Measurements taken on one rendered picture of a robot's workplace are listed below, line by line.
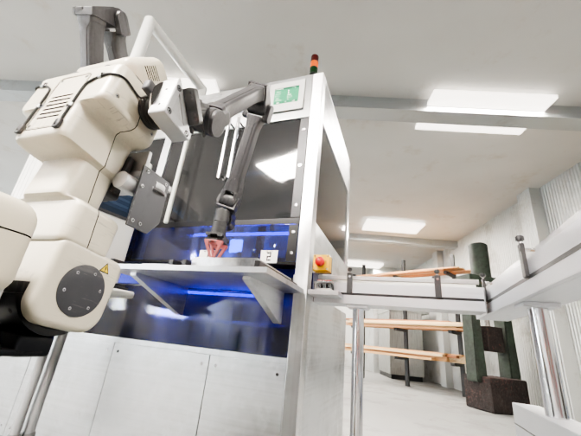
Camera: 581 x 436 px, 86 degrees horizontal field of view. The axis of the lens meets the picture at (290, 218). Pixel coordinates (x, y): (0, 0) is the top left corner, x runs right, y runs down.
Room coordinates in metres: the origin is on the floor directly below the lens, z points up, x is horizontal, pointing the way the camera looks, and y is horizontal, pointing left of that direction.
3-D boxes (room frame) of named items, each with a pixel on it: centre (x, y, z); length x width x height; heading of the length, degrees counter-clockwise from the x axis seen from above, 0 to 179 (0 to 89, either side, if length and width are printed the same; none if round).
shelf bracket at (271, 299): (1.23, 0.07, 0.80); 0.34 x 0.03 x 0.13; 159
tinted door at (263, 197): (1.46, 0.15, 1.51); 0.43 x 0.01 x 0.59; 69
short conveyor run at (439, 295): (1.38, -0.48, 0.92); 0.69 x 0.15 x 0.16; 69
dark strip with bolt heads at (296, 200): (1.38, -0.02, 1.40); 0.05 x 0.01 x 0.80; 69
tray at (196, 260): (1.23, 0.15, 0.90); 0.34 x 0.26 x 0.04; 158
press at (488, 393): (5.14, -3.31, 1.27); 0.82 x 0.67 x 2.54; 86
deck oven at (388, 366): (9.37, -3.51, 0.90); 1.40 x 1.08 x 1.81; 176
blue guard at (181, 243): (1.72, 0.86, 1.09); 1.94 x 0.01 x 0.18; 69
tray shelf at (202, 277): (1.33, 0.30, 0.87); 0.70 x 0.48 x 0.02; 69
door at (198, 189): (1.62, 0.58, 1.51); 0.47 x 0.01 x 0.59; 69
